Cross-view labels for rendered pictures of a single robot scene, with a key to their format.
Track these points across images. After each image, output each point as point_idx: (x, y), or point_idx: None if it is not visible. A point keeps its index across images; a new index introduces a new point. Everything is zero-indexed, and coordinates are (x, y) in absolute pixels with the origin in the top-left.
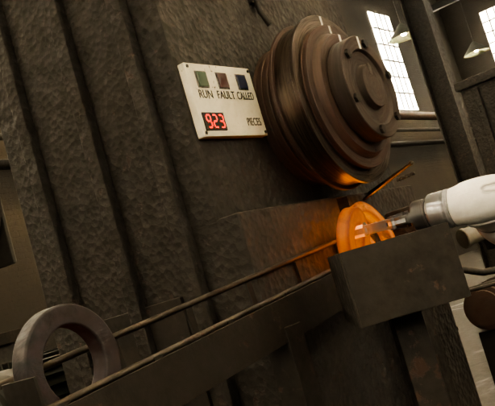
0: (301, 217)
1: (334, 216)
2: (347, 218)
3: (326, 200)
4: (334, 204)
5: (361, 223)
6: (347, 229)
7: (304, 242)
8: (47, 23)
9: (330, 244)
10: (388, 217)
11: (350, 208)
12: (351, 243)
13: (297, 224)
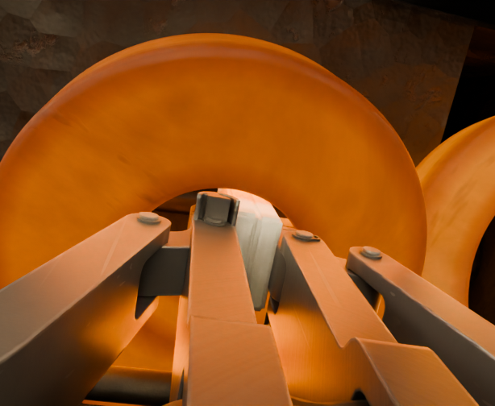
0: (61, 6)
1: (373, 103)
2: (61, 90)
3: (374, 4)
4: (434, 51)
5: (301, 201)
6: (0, 162)
7: (0, 120)
8: None
9: (174, 206)
10: (188, 327)
11: (212, 39)
12: (16, 273)
13: (1, 22)
